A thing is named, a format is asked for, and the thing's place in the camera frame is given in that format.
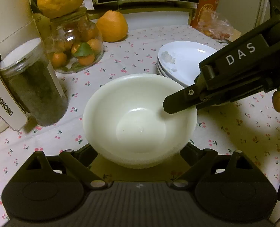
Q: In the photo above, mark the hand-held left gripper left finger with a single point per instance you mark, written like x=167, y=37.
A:
x=83, y=157

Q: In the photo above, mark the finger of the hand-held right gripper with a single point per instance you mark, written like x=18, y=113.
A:
x=180, y=101

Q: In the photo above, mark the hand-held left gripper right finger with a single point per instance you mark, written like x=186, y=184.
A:
x=192, y=155

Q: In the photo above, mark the large blue-rimmed plate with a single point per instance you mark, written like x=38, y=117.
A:
x=175, y=82
x=170, y=74

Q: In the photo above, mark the white bowl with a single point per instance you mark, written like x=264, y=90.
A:
x=135, y=113

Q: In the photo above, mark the white plate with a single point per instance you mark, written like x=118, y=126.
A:
x=187, y=54

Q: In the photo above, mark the cream bowl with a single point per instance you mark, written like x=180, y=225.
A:
x=135, y=163

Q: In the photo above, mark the cherry print tablecloth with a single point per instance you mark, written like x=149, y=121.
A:
x=225, y=132

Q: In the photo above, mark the plastic bag of oranges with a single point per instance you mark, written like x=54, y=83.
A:
x=215, y=27

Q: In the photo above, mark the silver refrigerator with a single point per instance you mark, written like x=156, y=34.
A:
x=251, y=7

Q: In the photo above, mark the red cardboard box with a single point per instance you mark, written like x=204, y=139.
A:
x=208, y=0

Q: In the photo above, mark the glass canister of dark tea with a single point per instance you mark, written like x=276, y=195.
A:
x=36, y=89

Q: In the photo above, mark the glass jar of small oranges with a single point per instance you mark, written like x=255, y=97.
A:
x=76, y=45

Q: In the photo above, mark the white kitchen appliance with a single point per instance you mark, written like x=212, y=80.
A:
x=7, y=16

